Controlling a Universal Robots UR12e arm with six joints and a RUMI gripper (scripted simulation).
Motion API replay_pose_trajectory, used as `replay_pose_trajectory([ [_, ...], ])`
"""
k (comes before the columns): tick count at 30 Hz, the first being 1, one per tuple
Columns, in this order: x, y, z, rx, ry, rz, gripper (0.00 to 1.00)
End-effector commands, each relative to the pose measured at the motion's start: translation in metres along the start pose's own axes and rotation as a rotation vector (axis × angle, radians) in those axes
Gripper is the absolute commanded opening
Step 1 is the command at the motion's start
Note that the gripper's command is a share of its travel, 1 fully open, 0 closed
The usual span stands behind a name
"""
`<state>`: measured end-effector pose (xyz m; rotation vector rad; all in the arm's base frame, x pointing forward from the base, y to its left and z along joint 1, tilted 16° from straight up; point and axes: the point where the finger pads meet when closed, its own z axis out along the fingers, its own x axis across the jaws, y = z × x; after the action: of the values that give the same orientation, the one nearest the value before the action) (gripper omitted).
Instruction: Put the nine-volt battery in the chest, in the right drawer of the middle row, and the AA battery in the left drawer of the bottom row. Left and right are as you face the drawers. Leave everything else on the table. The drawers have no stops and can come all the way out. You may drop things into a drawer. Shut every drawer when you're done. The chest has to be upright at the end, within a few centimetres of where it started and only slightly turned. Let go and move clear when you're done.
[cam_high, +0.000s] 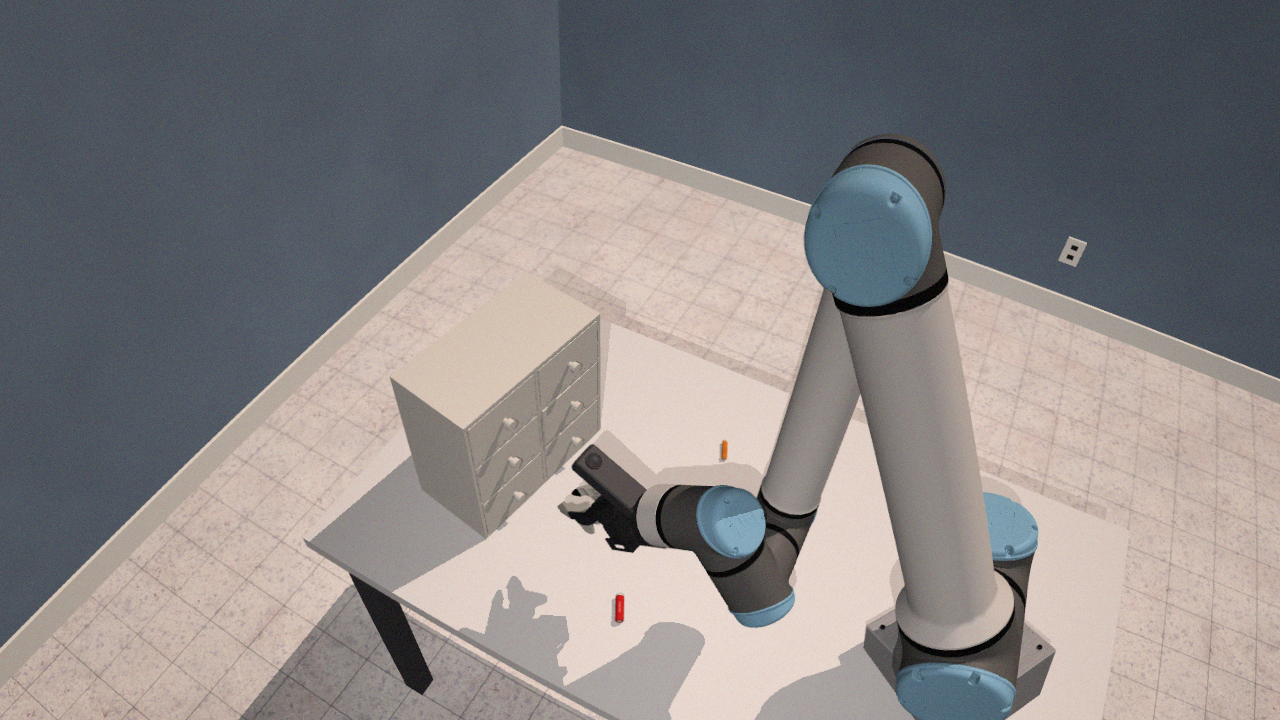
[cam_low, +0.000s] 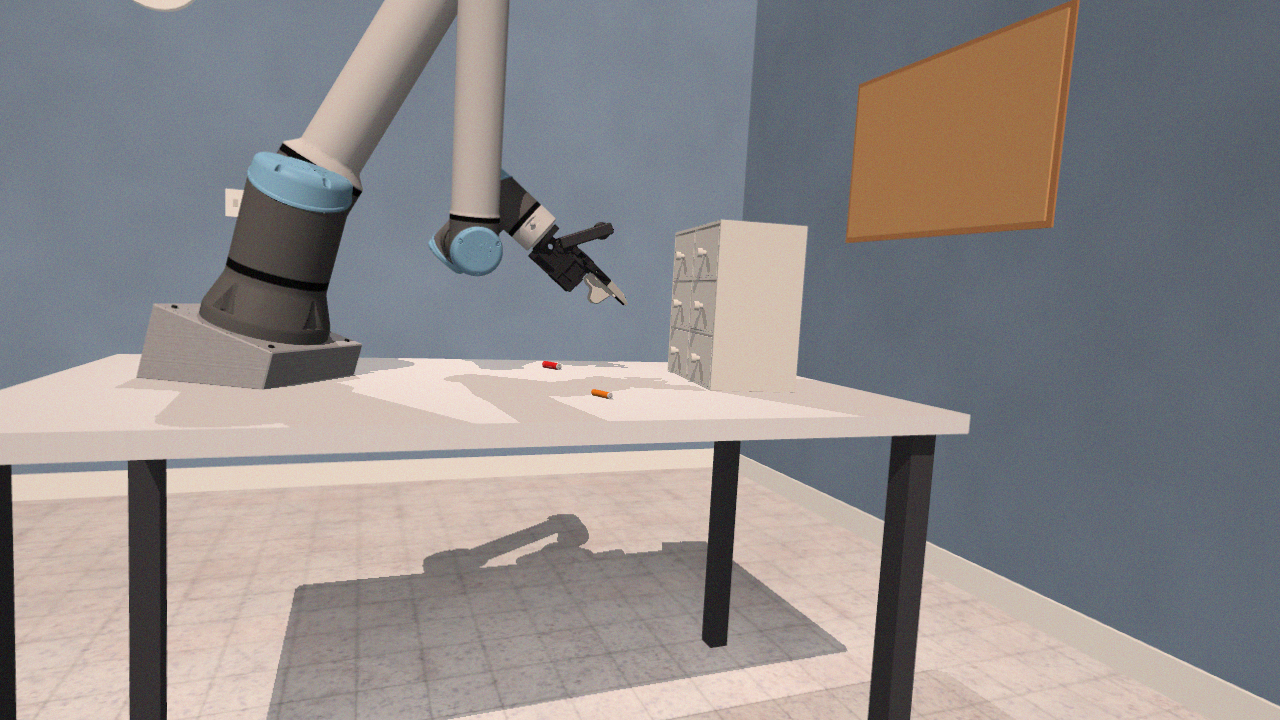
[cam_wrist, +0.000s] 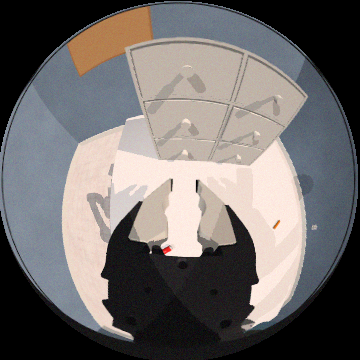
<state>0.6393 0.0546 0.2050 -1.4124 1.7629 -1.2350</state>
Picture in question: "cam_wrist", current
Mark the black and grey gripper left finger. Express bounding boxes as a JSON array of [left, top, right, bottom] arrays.
[[101, 178, 173, 280]]

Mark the beige chest of drawers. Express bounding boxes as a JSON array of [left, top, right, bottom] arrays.
[[125, 37, 308, 166]]

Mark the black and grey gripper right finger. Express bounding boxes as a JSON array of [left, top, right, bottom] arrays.
[[195, 179, 259, 285]]

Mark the red aa battery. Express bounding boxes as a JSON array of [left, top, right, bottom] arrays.
[[162, 245, 173, 254]]

